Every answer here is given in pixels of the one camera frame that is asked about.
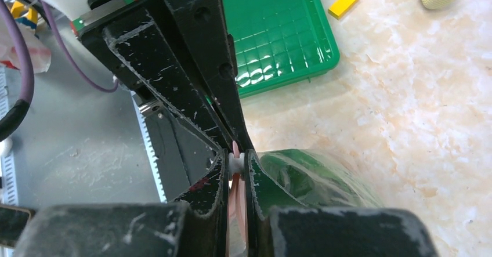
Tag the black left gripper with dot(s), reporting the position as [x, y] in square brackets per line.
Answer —
[178, 52]

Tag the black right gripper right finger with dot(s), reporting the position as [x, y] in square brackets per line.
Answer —
[280, 225]

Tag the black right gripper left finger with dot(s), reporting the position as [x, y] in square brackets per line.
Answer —
[193, 224]

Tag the clear zip top bag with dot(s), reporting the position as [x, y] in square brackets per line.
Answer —
[237, 212]

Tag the green bok choy vegetable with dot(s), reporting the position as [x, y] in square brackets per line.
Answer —
[318, 180]

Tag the green plastic tray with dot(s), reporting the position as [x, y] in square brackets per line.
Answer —
[279, 42]

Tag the yellow block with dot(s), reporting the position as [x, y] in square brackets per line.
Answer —
[340, 7]

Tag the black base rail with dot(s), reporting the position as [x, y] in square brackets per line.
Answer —
[178, 159]

